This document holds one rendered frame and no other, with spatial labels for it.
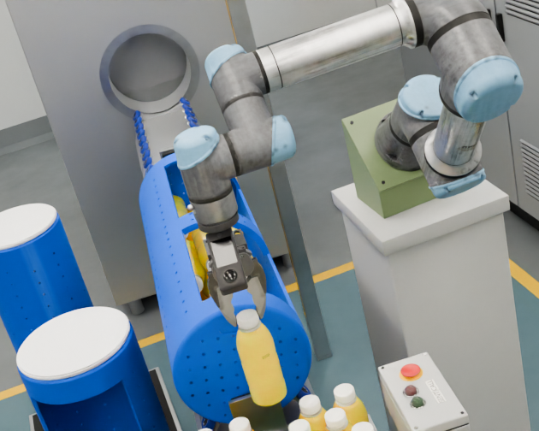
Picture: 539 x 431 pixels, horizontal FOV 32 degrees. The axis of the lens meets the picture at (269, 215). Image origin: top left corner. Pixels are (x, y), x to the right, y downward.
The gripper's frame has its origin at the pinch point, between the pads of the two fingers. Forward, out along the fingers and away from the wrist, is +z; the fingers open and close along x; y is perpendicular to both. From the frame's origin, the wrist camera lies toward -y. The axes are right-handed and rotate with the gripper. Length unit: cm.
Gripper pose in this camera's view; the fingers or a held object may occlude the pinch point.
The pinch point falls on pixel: (247, 318)
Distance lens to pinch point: 164.4
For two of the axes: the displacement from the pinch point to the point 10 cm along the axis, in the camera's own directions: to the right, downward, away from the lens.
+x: -9.5, 2.9, -0.8
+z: 2.3, 8.6, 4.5
